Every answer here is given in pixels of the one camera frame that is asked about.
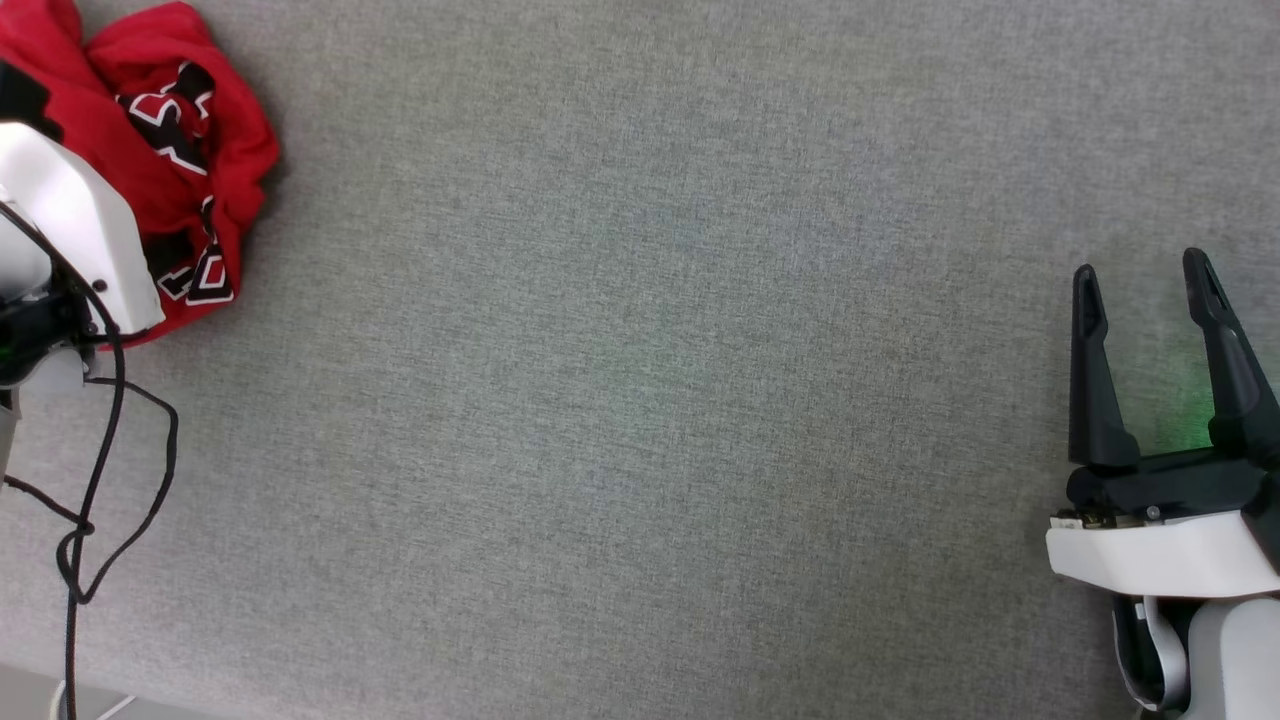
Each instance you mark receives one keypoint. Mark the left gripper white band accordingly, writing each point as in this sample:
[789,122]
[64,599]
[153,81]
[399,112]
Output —
[90,240]

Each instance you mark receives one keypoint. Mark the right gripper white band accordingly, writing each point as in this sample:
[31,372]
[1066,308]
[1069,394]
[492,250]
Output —
[1160,550]

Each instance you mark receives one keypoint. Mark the red and white sports jersey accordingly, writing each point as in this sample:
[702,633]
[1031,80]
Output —
[150,190]

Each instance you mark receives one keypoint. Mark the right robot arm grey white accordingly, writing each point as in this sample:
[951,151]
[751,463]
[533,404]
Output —
[1235,660]

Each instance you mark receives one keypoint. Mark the grey fabric sofa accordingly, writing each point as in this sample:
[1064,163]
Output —
[640,400]

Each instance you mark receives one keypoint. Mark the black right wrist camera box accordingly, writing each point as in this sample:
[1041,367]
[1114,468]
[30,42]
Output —
[1268,540]

